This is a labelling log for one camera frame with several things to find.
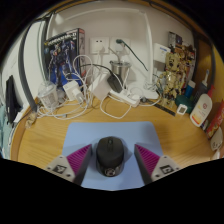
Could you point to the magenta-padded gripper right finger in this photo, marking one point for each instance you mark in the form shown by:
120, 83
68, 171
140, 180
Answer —
163, 166

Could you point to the brown tree figurine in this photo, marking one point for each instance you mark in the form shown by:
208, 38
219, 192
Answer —
173, 76

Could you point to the bed with teal blanket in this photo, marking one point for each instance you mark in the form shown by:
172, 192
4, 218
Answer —
4, 133

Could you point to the dark green round container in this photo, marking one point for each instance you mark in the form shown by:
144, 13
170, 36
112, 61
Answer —
184, 101

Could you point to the dark spray bottle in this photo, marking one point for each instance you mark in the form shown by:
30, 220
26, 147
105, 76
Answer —
205, 83

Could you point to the white power strip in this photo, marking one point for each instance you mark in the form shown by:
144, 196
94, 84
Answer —
128, 98

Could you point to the white wall box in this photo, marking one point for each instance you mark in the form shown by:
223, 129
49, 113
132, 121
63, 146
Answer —
161, 52

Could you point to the black computer mouse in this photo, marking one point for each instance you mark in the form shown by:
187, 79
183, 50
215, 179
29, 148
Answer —
110, 155

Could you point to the clear plastic cup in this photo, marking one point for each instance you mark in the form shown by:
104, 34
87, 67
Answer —
48, 95

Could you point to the small clear cup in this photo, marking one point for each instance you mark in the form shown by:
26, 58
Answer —
219, 155

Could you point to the black power adapter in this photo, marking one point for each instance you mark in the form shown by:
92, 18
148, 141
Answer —
115, 83

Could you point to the blue robot model kit box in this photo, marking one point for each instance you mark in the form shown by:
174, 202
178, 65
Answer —
61, 55

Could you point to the grey metal frame post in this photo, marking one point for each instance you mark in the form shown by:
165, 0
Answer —
24, 66
210, 63

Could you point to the small white desk clock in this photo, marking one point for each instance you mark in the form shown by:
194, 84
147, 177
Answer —
181, 109

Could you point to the white mug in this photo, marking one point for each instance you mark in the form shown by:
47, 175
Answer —
216, 139

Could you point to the white lotion bottle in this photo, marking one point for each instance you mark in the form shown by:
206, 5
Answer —
201, 108

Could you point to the white wall socket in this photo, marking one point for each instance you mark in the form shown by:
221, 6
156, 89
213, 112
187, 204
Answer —
124, 48
99, 45

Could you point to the white charger block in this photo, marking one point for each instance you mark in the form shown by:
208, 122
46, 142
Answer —
71, 90

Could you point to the black backpack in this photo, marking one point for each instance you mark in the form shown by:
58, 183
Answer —
12, 100

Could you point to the steel cup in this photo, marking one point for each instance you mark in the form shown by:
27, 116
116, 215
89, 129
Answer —
120, 68

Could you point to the colourful figure box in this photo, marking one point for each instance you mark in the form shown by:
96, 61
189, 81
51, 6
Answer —
181, 43

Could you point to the light blue mouse pad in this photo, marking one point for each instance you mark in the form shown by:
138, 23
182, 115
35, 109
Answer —
110, 130

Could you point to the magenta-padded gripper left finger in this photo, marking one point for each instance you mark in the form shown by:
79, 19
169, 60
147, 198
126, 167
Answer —
63, 166

